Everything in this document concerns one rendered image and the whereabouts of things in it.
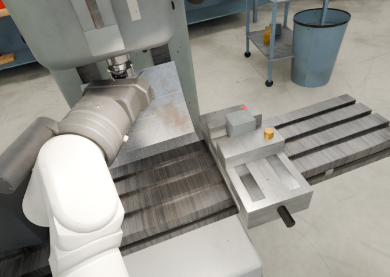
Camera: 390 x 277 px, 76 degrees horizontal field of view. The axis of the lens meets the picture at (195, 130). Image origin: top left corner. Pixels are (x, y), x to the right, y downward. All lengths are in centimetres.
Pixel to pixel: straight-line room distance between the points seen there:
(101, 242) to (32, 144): 14
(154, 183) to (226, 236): 23
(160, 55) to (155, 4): 52
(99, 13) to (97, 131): 14
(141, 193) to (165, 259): 17
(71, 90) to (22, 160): 61
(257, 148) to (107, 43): 40
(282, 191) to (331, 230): 117
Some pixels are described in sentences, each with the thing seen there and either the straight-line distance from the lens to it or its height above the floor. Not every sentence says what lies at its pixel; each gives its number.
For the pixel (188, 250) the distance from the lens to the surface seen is 67.
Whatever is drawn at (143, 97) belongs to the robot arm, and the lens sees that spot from 43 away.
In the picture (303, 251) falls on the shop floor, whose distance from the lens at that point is 163.
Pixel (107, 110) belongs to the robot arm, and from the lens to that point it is 37.
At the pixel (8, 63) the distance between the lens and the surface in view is 451.
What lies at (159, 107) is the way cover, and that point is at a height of 96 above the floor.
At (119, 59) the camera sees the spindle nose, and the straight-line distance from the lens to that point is 45.
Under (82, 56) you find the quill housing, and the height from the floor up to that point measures 133.
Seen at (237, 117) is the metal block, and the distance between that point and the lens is 62.
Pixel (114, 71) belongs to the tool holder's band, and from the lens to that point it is 47.
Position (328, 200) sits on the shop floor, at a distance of 183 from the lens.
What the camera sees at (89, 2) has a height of 140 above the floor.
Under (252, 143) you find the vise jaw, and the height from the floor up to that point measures 104.
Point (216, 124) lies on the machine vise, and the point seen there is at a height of 104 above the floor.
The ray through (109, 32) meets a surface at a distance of 33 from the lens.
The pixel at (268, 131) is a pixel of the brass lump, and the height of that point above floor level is 105.
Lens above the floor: 145
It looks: 40 degrees down
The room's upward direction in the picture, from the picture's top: 10 degrees counter-clockwise
